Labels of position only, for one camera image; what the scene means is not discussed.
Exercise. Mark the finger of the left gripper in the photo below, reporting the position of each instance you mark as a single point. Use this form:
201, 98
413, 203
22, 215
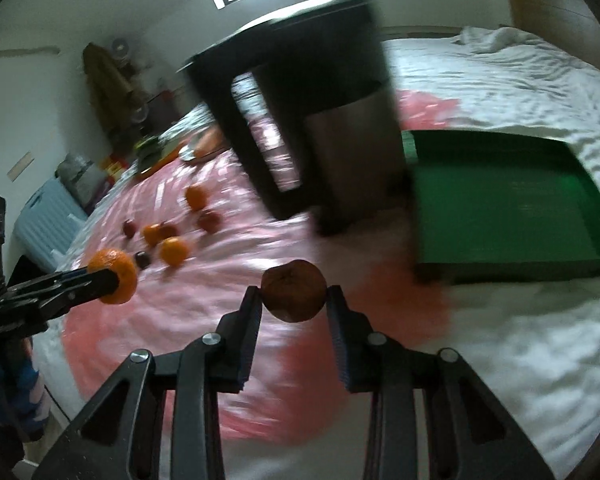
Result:
52, 296

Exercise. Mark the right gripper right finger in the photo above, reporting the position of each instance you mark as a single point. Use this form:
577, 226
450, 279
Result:
429, 412

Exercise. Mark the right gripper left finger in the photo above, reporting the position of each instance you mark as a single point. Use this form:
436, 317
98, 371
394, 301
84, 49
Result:
117, 435

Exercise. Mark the large orange mandarin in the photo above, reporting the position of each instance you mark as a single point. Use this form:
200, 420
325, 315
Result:
123, 267

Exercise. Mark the dark purple plum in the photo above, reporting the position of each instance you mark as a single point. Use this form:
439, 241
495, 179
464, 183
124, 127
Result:
142, 260

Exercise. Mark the small red fruit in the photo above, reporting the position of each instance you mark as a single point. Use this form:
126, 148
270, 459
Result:
129, 229

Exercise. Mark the small orange fruit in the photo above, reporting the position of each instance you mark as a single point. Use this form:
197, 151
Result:
152, 234

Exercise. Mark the dark red tomato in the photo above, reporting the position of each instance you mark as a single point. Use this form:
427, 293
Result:
210, 221

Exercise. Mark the orange tangerine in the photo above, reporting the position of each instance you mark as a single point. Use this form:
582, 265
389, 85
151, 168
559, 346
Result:
196, 197

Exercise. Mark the red apple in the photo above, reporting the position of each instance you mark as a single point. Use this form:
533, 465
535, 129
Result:
294, 292

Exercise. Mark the red round fruit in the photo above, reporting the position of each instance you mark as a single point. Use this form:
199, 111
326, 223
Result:
167, 230

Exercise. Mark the blue gloved left hand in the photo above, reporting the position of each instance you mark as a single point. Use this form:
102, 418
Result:
24, 403

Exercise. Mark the light blue suitcase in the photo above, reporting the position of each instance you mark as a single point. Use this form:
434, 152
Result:
48, 224

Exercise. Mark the grey bag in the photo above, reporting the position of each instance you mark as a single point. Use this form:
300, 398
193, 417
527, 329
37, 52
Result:
83, 179

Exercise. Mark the pink plastic sheet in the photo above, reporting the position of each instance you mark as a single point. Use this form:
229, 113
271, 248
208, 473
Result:
293, 393

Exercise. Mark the green leafy vegetable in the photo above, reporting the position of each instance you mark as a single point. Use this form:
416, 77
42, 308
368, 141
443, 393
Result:
148, 150

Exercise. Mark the brown hanging coat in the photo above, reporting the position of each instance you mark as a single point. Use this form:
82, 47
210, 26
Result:
114, 96

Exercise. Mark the orange tray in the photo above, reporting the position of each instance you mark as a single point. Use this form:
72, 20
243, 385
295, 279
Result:
169, 153

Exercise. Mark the silver metal plate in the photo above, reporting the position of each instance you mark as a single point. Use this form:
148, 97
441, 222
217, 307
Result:
192, 152

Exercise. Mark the green square tray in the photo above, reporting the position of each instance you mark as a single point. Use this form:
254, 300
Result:
499, 207

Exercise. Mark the black cylindrical trash bin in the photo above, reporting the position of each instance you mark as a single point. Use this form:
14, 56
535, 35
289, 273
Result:
323, 75

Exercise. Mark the wooden headboard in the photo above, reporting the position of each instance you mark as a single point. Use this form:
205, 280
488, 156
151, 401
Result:
568, 24

